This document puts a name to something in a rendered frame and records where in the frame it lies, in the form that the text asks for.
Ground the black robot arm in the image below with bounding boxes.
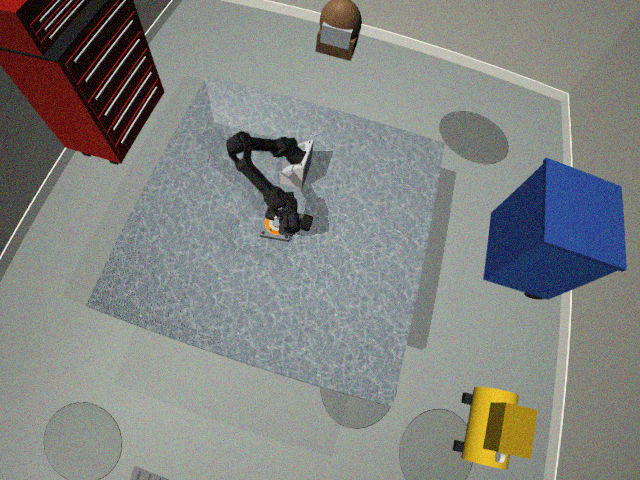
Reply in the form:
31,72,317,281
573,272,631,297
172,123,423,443
226,131,306,236

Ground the orange round plate with white inner ring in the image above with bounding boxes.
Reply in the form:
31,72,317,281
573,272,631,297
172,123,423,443
265,218,282,235

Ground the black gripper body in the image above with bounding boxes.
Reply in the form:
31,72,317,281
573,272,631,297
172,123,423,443
265,207,313,231

